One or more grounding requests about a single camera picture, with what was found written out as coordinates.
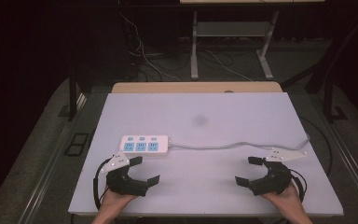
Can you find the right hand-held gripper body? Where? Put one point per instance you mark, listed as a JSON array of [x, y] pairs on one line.
[[273, 180]]

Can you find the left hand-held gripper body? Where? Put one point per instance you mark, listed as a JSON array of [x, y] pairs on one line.
[[122, 182]]

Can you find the person's left hand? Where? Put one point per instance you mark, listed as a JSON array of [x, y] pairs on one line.
[[115, 202]]

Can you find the person's right hand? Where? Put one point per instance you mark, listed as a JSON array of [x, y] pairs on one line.
[[284, 200]]

